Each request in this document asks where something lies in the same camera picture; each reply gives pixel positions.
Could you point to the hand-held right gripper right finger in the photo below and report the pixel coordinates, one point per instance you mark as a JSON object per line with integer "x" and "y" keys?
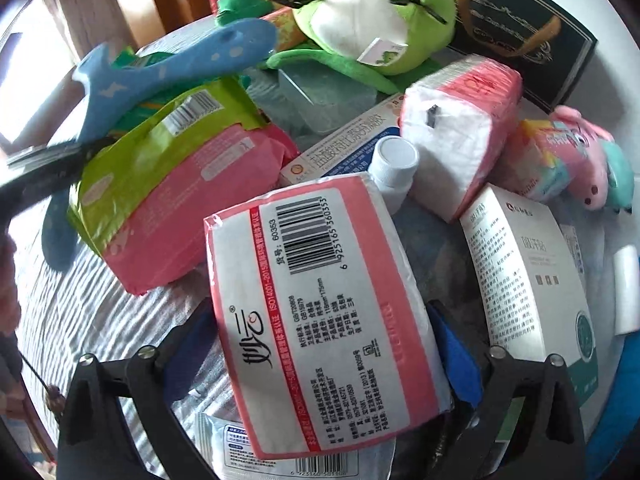
{"x": 457, "y": 360}

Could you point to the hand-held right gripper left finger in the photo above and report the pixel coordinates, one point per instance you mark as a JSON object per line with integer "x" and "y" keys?
{"x": 197, "y": 345}

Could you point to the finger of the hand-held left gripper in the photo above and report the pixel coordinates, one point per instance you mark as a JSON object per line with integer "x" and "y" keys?
{"x": 45, "y": 170}

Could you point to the pink bordered white tissue pack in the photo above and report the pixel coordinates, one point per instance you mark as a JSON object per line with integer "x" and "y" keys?
{"x": 325, "y": 310}

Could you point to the person's left hand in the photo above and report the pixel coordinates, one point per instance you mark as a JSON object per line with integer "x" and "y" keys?
{"x": 9, "y": 285}

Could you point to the white box with green corner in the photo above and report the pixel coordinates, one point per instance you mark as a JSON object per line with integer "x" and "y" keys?
{"x": 525, "y": 280}

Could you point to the white wet wipes pack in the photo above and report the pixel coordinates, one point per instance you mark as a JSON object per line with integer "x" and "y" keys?
{"x": 240, "y": 450}

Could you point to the green and pink snack bag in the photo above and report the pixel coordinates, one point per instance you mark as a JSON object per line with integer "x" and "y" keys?
{"x": 175, "y": 180}

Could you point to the green packet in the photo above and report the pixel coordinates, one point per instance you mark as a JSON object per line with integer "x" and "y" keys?
{"x": 142, "y": 62}

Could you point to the blue box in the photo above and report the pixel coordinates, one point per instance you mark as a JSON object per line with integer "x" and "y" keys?
{"x": 617, "y": 410}

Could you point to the white roll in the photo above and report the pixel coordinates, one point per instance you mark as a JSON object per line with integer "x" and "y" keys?
{"x": 627, "y": 290}

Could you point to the white pill bottle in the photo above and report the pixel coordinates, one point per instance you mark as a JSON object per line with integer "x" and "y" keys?
{"x": 395, "y": 165}

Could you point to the colourful small tissue packet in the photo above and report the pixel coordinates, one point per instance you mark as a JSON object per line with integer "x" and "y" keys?
{"x": 530, "y": 165}

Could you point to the pink pig plush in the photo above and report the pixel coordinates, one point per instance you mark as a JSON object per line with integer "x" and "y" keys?
{"x": 582, "y": 155}

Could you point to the teal plush toy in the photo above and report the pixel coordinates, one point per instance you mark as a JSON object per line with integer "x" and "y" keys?
{"x": 620, "y": 180}

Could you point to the long white medicine box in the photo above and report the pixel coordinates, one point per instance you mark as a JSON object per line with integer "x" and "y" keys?
{"x": 345, "y": 145}

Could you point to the clear plastic container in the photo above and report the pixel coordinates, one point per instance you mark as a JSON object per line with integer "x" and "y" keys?
{"x": 325, "y": 95}

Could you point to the dark gift bag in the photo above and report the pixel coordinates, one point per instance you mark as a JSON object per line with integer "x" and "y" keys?
{"x": 525, "y": 30}

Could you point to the green frog plush white belly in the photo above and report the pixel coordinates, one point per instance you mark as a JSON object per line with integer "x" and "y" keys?
{"x": 350, "y": 15}

